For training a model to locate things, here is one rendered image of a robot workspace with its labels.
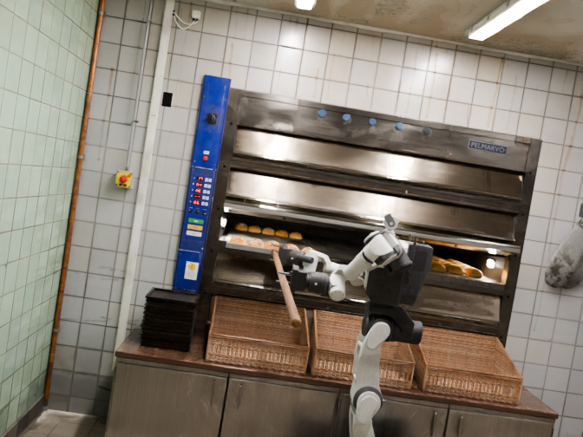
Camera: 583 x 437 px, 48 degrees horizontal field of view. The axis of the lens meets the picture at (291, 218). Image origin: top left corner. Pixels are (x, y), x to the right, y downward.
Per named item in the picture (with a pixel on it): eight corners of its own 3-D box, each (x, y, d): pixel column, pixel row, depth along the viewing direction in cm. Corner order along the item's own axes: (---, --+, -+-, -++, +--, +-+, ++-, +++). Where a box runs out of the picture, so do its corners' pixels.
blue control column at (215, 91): (186, 345, 592) (222, 108, 581) (203, 348, 593) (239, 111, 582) (151, 426, 400) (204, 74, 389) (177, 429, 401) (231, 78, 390)
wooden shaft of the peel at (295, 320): (300, 329, 192) (302, 319, 192) (291, 328, 192) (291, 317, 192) (277, 256, 363) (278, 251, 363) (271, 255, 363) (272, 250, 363)
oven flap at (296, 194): (225, 198, 396) (231, 167, 402) (511, 243, 407) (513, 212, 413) (225, 196, 392) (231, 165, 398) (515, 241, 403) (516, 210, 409)
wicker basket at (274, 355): (208, 338, 399) (215, 294, 398) (299, 351, 404) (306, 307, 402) (203, 361, 351) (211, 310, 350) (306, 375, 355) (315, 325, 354)
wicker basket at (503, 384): (402, 366, 407) (409, 322, 406) (490, 379, 410) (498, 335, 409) (421, 392, 359) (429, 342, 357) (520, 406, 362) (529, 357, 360)
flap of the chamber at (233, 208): (223, 206, 382) (224, 211, 402) (520, 253, 393) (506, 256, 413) (224, 202, 383) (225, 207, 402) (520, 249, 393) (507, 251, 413)
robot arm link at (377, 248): (356, 283, 269) (386, 256, 259) (341, 264, 272) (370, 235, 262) (369, 278, 278) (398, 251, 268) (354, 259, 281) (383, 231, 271)
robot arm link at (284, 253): (283, 265, 367) (301, 270, 361) (273, 265, 359) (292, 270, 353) (286, 243, 366) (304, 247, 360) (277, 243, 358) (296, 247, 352)
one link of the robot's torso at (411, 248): (417, 303, 333) (429, 234, 331) (424, 316, 299) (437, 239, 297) (359, 294, 335) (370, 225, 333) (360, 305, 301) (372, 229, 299)
